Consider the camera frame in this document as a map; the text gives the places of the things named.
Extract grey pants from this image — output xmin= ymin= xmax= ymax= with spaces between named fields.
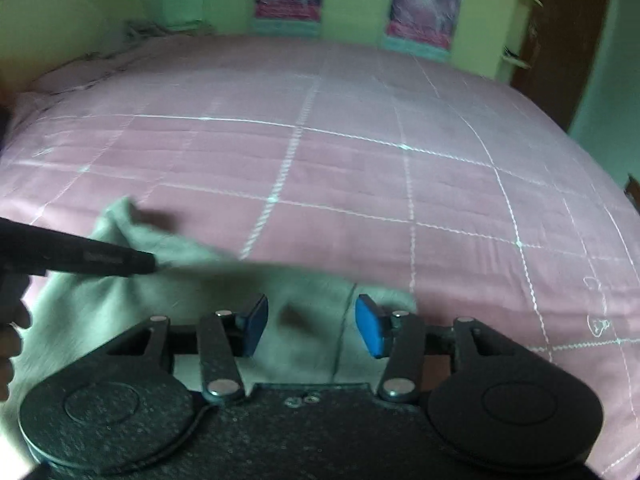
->
xmin=1 ymin=198 xmax=416 ymax=479

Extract person's left hand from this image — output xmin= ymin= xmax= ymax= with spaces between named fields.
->
xmin=0 ymin=273 xmax=32 ymax=402

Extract pink checked bedsheet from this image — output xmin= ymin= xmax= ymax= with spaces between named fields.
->
xmin=1 ymin=36 xmax=639 ymax=479

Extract crumpled grey cloth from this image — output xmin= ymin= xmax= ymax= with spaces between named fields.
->
xmin=122 ymin=20 xmax=215 ymax=44

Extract dark wooden door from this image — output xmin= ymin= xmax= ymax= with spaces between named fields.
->
xmin=511 ymin=0 xmax=608 ymax=131

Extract right wall poster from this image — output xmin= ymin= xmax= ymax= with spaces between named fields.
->
xmin=382 ymin=0 xmax=461 ymax=62

